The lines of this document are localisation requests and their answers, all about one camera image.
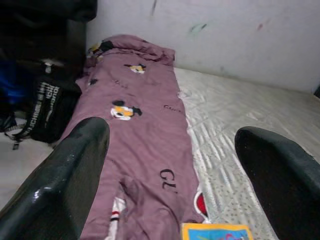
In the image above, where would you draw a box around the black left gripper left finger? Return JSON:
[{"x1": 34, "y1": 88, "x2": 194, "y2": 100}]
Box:
[{"x1": 0, "y1": 116, "x2": 111, "y2": 240}]

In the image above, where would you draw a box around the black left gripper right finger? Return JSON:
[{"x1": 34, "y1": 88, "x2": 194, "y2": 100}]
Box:
[{"x1": 234, "y1": 125, "x2": 320, "y2": 240}]

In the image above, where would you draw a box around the blue yellow-edged children's book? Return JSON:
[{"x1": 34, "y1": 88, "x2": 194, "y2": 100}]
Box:
[{"x1": 180, "y1": 222, "x2": 255, "y2": 240}]

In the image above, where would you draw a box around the black bag white lettering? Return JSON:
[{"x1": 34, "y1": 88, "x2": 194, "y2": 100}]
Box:
[{"x1": 11, "y1": 61, "x2": 84, "y2": 145}]

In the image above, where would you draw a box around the grey patterned mattress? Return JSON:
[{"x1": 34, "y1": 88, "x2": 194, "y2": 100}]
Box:
[{"x1": 172, "y1": 66, "x2": 320, "y2": 240}]

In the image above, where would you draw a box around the purple cartoon print blanket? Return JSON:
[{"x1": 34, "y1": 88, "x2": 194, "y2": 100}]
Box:
[{"x1": 59, "y1": 34, "x2": 209, "y2": 240}]

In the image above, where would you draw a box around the blue cloth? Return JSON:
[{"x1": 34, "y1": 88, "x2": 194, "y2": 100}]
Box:
[{"x1": 0, "y1": 59, "x2": 29, "y2": 101}]

